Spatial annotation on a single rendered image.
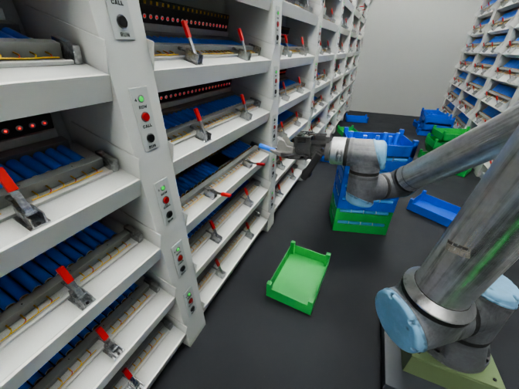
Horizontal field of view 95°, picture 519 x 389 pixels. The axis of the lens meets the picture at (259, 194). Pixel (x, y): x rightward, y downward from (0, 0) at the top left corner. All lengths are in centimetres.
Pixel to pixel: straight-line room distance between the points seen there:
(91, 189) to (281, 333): 81
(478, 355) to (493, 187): 55
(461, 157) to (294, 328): 78
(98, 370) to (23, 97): 58
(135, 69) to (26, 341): 51
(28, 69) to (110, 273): 40
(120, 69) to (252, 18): 70
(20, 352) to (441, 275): 78
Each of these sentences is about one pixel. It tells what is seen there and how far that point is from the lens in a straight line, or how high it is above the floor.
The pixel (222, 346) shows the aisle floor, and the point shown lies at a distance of 103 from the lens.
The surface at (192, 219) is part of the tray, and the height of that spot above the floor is 49.
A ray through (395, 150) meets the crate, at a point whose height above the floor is 51.
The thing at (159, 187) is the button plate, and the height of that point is 64.
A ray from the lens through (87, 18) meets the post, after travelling 52.
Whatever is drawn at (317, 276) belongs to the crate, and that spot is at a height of 0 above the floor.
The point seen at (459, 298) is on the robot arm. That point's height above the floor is 48.
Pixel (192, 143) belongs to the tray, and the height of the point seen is 69.
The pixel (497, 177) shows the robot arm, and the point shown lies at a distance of 54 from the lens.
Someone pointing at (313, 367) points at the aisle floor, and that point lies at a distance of 101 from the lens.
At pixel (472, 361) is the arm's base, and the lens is 98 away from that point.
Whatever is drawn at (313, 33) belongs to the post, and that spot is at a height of 100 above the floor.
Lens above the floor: 92
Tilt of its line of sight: 31 degrees down
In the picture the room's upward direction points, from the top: straight up
